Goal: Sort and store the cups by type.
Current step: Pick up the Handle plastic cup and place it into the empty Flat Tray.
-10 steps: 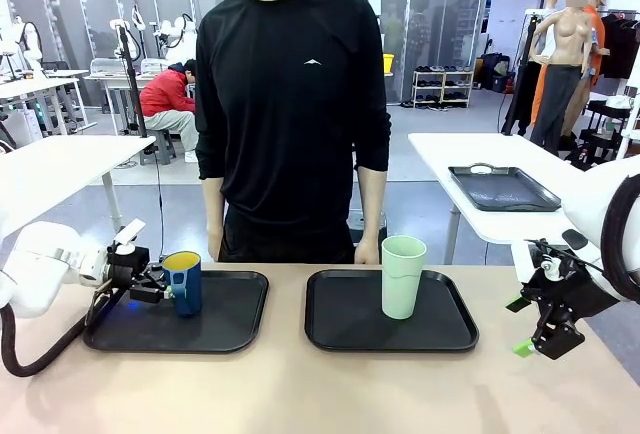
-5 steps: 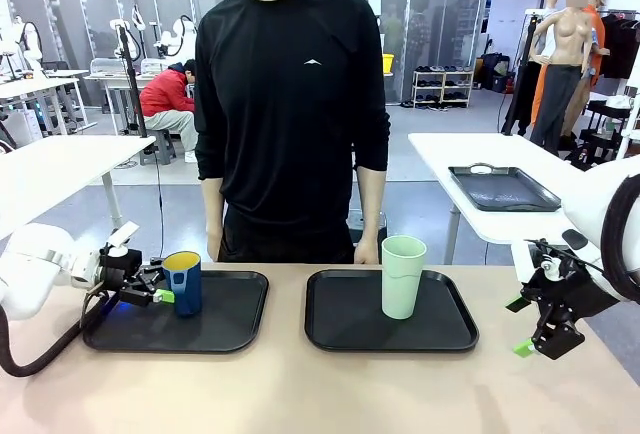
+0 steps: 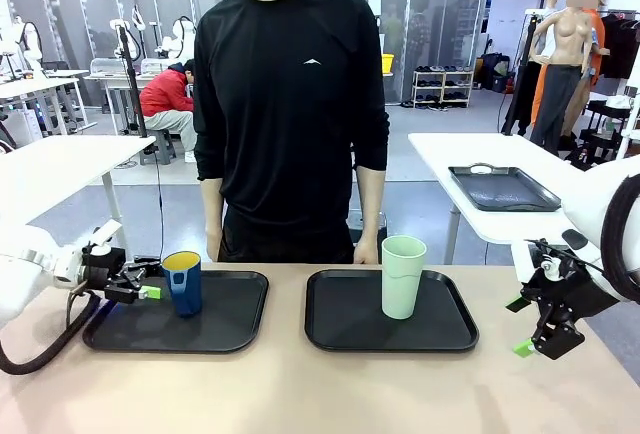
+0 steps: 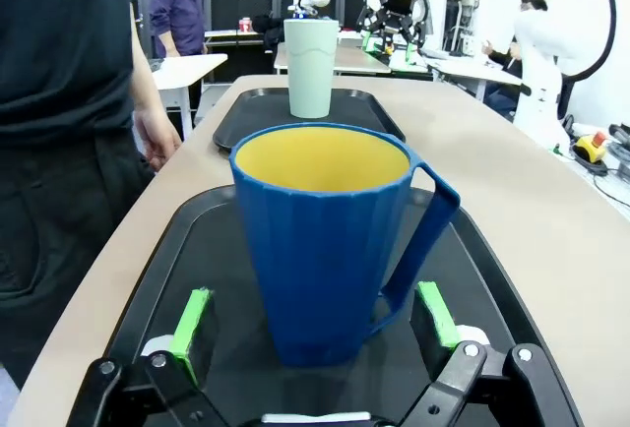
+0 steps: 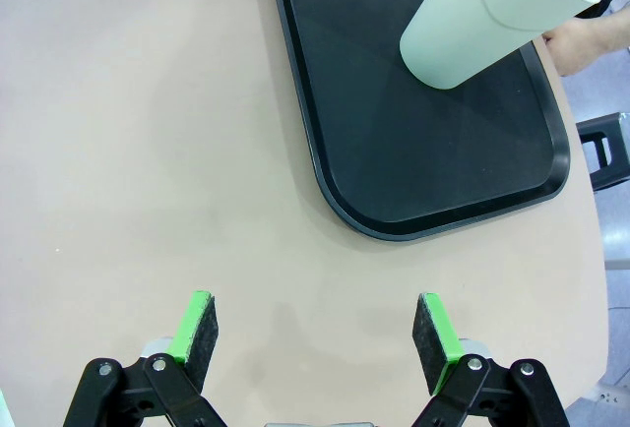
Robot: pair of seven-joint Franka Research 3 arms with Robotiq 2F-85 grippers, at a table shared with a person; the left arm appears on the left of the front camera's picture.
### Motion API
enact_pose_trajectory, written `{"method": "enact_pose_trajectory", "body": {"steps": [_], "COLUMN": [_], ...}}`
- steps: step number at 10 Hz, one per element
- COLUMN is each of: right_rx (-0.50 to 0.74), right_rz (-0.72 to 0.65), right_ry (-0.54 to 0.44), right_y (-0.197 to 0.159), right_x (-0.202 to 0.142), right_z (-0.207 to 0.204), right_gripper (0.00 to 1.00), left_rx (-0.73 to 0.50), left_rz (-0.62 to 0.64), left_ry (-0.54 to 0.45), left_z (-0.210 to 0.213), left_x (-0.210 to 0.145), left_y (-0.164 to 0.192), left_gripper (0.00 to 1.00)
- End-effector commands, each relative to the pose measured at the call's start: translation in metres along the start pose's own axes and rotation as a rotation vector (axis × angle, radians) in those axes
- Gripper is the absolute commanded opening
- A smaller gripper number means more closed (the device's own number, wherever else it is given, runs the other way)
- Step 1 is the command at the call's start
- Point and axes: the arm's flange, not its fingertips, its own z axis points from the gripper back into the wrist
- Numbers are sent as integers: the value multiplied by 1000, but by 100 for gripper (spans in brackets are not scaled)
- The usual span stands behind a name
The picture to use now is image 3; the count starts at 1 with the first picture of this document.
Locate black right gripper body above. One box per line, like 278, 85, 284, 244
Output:
519, 256, 621, 325

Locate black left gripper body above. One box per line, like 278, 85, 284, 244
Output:
82, 247, 127, 288

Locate blue mug yellow inside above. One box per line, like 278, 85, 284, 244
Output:
161, 251, 204, 319

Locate pale green tall cup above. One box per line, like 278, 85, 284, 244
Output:
381, 235, 428, 320

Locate person's right forearm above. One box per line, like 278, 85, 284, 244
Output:
200, 177, 225, 235

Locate person's left forearm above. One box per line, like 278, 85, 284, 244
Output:
355, 163, 386, 248

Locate person's right hand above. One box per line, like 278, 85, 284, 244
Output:
205, 226, 224, 261

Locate person's left hand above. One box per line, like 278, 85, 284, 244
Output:
352, 241, 380, 265

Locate black plastic tray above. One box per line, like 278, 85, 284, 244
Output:
82, 268, 270, 354
304, 267, 480, 354

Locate white table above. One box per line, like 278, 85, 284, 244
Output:
0, 134, 157, 261
408, 132, 596, 265

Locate light grey plastic stool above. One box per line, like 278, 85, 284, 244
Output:
141, 128, 177, 165

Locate white storage box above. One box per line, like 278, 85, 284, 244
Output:
9, 108, 42, 143

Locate seated person red jacket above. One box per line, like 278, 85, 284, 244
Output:
138, 58, 199, 163

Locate black trolley cart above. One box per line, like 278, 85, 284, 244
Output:
579, 98, 634, 163

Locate black light stand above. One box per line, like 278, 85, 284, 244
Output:
113, 23, 150, 139

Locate white background workbench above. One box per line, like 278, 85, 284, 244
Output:
0, 69, 91, 135
84, 56, 184, 135

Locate person in black clothes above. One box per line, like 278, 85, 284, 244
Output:
192, 0, 390, 264

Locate wooden shoe rack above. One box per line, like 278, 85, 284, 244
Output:
412, 66, 474, 109

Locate dark bags pile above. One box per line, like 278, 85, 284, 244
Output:
474, 52, 516, 94

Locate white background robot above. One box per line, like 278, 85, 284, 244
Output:
109, 3, 149, 60
9, 16, 46, 78
157, 16, 196, 58

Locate bare mannequin grey trousers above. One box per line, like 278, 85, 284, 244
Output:
530, 0, 594, 155

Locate rack of black garments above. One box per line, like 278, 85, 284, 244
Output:
597, 11, 640, 80

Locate mannequin in orange clothes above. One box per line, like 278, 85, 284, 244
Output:
582, 0, 612, 135

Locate white mannequin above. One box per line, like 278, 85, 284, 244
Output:
542, 0, 564, 55

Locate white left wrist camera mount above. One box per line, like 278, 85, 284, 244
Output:
88, 218, 124, 256

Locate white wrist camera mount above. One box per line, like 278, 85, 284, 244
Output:
509, 239, 569, 285
88, 218, 124, 256

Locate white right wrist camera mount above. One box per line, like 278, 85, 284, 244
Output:
509, 239, 569, 285

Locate thin left gripper cable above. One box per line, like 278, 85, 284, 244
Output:
66, 286, 99, 328

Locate right arm black hose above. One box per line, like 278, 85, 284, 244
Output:
599, 173, 640, 305

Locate arm black hose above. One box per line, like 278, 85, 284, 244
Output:
599, 173, 640, 305
0, 288, 101, 376

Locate thin black hanging cable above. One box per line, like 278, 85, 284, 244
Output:
154, 151, 166, 263

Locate left arm black hose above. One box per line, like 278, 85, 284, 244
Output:
0, 288, 101, 376

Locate dark tray with handles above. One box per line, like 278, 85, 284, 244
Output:
447, 162, 563, 213

